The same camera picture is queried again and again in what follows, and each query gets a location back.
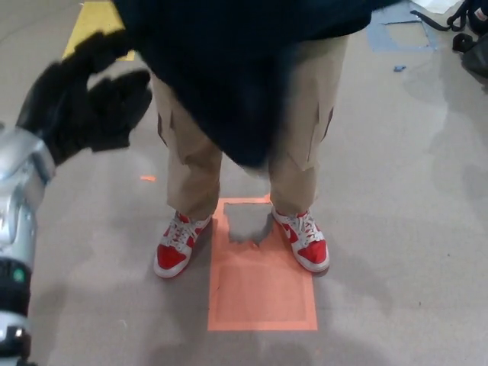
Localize blue floor tape rectangle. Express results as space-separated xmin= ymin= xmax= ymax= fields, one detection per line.
xmin=367 ymin=14 xmax=439 ymax=53

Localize person's left red white sneaker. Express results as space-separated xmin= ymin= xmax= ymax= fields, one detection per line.
xmin=271 ymin=207 xmax=331 ymax=273

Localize person's right red white sneaker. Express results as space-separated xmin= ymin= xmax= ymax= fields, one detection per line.
xmin=153 ymin=210 xmax=213 ymax=279

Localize orange floor tape rectangle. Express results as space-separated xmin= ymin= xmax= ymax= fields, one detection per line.
xmin=207 ymin=196 xmax=319 ymax=332

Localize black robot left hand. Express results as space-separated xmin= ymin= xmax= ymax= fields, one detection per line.
xmin=17 ymin=32 xmax=153 ymax=167

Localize person's khaki cargo trousers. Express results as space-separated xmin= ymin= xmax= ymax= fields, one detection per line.
xmin=150 ymin=34 xmax=350 ymax=222

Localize black looped strap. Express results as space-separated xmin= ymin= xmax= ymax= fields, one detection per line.
xmin=445 ymin=0 xmax=477 ymax=31

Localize yellow floor tape patch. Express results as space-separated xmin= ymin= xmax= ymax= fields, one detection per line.
xmin=63 ymin=0 xmax=136 ymax=62

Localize white paper sheet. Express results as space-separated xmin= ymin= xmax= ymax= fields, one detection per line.
xmin=413 ymin=0 xmax=464 ymax=14

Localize dark teal coat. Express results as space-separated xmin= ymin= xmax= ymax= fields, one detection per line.
xmin=113 ymin=0 xmax=373 ymax=171

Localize person's red white sneaker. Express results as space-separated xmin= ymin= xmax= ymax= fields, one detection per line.
xmin=271 ymin=207 xmax=331 ymax=273
xmin=153 ymin=210 xmax=213 ymax=279

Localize black bag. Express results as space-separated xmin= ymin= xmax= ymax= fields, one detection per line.
xmin=451 ymin=33 xmax=488 ymax=79

